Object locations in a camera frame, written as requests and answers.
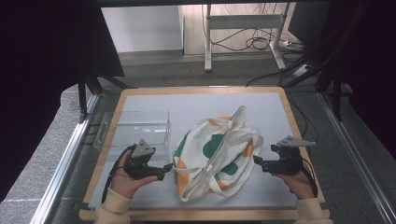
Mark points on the light grey table mat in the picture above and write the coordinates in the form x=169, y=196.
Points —
x=193, y=105

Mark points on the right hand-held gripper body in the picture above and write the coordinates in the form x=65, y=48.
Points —
x=286, y=163

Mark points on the black metal stand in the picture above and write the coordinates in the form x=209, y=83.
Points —
x=82, y=93
x=336, y=93

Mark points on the white board panel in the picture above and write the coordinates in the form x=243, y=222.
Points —
x=140, y=28

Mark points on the white patterned canvas tote bag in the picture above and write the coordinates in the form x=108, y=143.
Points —
x=214, y=149

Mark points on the aluminium rail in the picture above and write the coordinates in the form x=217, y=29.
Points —
x=358, y=161
x=59, y=177

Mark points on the white metal stand frame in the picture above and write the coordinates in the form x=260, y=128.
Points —
x=243, y=21

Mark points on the black curtain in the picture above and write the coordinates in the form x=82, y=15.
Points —
x=373, y=62
x=37, y=77

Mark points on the white power strip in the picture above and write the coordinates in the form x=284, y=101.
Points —
x=301, y=70

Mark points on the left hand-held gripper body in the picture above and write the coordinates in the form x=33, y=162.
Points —
x=140, y=161

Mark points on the person's right hand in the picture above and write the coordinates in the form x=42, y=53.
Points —
x=299, y=185

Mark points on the person's left hand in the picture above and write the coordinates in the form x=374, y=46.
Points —
x=123, y=183

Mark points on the clear plastic container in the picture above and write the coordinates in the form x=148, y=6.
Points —
x=137, y=127

